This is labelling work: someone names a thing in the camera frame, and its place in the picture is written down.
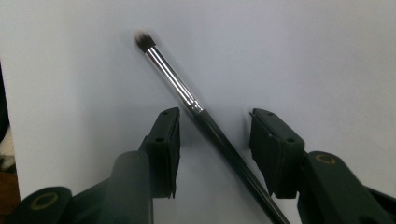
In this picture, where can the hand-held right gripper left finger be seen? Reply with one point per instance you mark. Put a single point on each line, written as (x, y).
(163, 149)

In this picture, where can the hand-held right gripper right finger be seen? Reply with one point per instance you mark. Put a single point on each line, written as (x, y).
(277, 152)

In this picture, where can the black makeup brush silver ferrule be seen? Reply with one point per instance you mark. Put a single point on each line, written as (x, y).
(186, 96)

